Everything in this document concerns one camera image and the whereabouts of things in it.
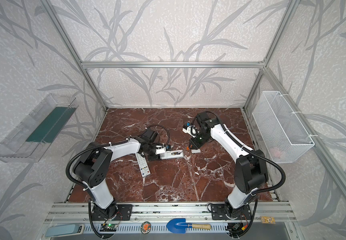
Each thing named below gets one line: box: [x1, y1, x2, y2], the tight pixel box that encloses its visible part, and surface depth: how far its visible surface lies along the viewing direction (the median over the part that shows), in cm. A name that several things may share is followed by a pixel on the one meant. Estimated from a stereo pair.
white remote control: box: [160, 149, 184, 160], surface depth 95 cm
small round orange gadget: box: [140, 221, 152, 235], surface depth 71 cm
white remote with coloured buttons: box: [135, 153, 151, 178], surface depth 90 cm
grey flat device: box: [44, 223, 85, 238], surface depth 67 cm
